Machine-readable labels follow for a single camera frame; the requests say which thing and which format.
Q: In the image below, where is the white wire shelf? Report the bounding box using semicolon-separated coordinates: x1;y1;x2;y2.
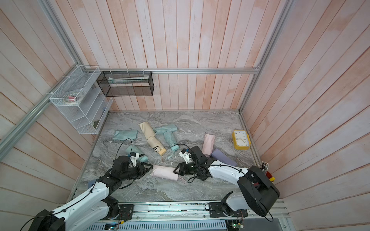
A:
50;65;113;135

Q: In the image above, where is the blue phone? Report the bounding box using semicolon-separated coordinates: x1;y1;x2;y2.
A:
87;179;96;189

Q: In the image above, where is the mint green umbrella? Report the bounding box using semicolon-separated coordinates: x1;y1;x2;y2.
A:
125;144;148;163
164;131;180;151

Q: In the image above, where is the black mesh basket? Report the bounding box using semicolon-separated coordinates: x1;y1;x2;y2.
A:
97;70;155;97

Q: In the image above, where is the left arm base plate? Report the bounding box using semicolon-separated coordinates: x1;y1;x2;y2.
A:
102;204;134;220

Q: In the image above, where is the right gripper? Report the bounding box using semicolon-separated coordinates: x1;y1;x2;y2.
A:
173;162;201;176

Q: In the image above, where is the pink umbrella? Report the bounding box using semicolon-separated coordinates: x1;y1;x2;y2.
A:
202;134;215;157
150;165;186;183

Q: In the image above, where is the lavender umbrella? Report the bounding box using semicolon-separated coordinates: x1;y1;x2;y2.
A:
211;148;237;167

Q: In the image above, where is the red pen holder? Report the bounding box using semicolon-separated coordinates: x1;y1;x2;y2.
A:
257;161;275;182

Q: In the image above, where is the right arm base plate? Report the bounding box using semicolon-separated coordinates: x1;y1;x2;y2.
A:
205;202;248;218

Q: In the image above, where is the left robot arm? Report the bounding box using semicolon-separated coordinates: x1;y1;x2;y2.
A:
29;156;153;231

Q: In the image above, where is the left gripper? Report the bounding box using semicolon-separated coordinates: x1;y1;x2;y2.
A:
120;162;154;181

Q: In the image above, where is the beige umbrella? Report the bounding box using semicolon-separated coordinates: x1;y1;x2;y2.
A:
147;136;167;156

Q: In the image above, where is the yellow alarm clock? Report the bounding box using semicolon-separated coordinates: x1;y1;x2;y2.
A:
232;130;251;150

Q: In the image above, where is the tape roll on shelf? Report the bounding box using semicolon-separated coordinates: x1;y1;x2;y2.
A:
63;91;83;105

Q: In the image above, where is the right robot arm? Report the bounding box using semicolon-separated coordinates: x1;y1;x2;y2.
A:
173;146;280;218

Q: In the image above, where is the mint green sleeve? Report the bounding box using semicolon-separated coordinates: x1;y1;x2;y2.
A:
112;130;138;141
153;124;178;135

